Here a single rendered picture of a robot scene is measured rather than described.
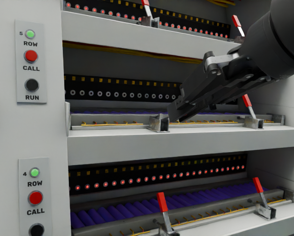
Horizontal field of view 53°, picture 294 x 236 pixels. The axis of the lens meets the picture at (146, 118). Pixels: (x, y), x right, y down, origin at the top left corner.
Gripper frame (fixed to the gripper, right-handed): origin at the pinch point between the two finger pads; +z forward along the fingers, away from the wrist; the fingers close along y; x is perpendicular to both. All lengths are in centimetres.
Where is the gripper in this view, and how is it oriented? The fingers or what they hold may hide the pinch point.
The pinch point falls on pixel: (186, 106)
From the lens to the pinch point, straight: 48.9
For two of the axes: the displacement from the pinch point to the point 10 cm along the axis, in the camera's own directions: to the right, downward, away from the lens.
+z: -4.8, 3.6, 8.0
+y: 8.6, 0.2, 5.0
